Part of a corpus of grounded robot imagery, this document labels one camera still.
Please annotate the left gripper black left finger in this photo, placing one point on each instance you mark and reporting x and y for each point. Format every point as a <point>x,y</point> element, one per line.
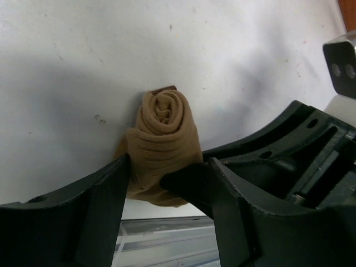
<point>76,225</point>

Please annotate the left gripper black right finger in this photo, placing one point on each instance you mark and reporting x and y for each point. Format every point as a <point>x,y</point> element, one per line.
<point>255,228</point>

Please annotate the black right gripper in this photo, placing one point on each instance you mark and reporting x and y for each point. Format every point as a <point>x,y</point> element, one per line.
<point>305,151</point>

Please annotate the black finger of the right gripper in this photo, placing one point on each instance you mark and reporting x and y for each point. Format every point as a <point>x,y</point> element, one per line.
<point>194,184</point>

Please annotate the tan brown ribbed sock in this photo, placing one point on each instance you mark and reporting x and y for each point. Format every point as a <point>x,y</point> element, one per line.
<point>163,140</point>

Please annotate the orange compartment tray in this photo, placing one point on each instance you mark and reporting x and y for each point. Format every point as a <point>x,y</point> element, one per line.
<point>348,10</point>

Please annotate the aluminium table edge rail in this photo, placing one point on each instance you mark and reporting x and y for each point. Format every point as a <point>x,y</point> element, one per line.
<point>175,241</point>

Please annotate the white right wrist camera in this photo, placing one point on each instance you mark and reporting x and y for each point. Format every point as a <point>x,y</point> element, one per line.
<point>339,55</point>

